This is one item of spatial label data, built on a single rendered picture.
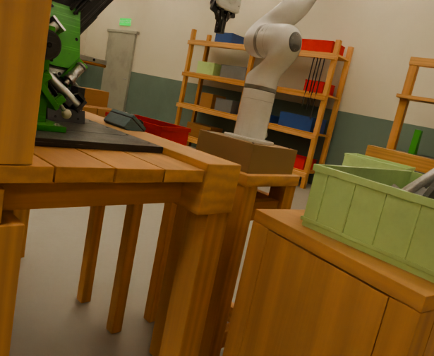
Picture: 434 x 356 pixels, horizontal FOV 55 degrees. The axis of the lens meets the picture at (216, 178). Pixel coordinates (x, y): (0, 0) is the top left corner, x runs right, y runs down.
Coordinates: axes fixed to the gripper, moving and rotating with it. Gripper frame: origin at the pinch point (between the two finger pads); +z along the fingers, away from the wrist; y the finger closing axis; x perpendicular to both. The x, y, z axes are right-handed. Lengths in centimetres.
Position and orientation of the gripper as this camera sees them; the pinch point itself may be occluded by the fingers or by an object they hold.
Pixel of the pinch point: (219, 27)
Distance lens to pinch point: 145.5
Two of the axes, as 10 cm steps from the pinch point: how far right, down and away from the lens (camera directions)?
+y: 7.0, 0.0, 7.2
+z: -2.0, 9.6, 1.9
